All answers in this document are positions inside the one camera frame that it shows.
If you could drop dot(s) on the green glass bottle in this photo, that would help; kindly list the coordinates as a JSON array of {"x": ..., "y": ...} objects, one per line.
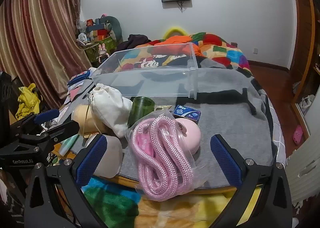
[{"x": 140, "y": 110}]

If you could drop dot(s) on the mint green case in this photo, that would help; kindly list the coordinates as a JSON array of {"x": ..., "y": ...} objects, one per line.
[{"x": 70, "y": 144}]

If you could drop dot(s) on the yellow cloth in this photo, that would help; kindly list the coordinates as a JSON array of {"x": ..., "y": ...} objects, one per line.
[{"x": 27, "y": 100}]

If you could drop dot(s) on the cartoon mouse printed cloth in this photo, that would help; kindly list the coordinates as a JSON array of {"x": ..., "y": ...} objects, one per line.
[{"x": 152, "y": 62}]

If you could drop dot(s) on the striped pink curtain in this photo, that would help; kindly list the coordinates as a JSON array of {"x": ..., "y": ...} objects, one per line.
[{"x": 37, "y": 30}]

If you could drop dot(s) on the grey-green neck pillow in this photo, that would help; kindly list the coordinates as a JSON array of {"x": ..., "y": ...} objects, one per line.
[{"x": 116, "y": 27}]

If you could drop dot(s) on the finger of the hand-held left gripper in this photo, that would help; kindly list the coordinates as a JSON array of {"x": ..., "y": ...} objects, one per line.
[
  {"x": 47, "y": 115},
  {"x": 62, "y": 129}
]

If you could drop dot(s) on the pink bunny figure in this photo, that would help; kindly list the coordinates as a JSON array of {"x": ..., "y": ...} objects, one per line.
[{"x": 102, "y": 52}]

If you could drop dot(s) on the orange quilted jacket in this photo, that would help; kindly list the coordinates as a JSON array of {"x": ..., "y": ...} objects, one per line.
[{"x": 175, "y": 40}]

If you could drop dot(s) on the wooden wardrobe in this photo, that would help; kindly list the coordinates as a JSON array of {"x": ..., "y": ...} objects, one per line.
[{"x": 303, "y": 43}]

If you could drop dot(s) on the blue patterned pencil case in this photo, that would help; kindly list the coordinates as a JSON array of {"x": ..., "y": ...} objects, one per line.
[{"x": 78, "y": 77}]

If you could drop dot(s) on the white round jar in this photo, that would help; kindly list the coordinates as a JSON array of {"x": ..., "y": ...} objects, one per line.
[{"x": 111, "y": 155}]

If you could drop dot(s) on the yellow curved pillow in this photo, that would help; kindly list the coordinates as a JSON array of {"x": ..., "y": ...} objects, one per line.
[{"x": 175, "y": 29}]

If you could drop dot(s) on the stack of colourful boxes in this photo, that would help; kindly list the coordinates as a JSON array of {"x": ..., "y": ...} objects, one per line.
[{"x": 96, "y": 30}]

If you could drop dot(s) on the small blue box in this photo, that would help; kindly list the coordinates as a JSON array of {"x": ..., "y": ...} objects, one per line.
[{"x": 187, "y": 113}]

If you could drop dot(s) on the green patterned storage box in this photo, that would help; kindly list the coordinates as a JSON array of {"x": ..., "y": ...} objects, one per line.
[{"x": 110, "y": 43}]

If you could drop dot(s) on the pink clog shoe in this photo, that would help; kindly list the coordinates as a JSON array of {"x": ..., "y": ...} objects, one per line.
[{"x": 297, "y": 134}]

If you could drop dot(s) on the black case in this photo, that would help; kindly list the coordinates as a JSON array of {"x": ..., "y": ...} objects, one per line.
[{"x": 17, "y": 88}]

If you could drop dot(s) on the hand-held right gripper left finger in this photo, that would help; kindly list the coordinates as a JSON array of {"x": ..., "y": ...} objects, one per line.
[{"x": 92, "y": 158}]

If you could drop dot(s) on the clear plastic storage box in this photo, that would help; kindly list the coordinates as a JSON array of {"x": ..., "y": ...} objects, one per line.
[{"x": 140, "y": 80}]

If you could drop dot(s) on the dark purple cloth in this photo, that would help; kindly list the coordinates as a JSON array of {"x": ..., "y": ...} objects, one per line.
[{"x": 136, "y": 39}]

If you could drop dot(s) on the white plastic bag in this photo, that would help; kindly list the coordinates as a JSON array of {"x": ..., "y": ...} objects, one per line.
[{"x": 307, "y": 104}]

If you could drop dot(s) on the pink wallet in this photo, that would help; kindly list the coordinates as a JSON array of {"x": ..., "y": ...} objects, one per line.
[{"x": 75, "y": 93}]

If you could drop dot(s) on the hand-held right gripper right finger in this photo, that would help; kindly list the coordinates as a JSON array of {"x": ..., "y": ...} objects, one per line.
[{"x": 225, "y": 160}]

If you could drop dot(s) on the beige round jar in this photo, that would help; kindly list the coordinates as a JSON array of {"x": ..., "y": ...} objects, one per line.
[{"x": 80, "y": 118}]

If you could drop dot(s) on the colourful patchwork blanket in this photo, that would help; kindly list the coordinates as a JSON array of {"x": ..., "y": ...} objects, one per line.
[{"x": 225, "y": 50}]

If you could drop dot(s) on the white slotted panel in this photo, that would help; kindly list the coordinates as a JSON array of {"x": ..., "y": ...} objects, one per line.
[{"x": 305, "y": 168}]

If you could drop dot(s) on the pink round case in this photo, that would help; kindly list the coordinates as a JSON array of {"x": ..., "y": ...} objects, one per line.
[{"x": 191, "y": 135}]

